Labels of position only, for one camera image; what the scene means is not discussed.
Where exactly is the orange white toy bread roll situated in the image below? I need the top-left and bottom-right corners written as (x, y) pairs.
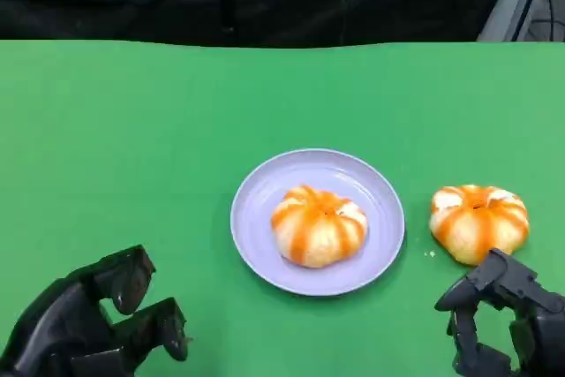
top-left (430, 184), bottom-right (531, 267)
top-left (270, 184), bottom-right (369, 269)

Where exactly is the green table cloth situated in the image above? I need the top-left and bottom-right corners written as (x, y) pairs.
top-left (0, 39), bottom-right (565, 377)

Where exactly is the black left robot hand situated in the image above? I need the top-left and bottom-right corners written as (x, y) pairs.
top-left (0, 244), bottom-right (191, 377)

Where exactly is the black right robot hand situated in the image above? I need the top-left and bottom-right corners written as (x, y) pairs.
top-left (434, 247), bottom-right (565, 377)

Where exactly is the lilac plate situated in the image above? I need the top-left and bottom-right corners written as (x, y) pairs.
top-left (230, 148), bottom-right (406, 298)

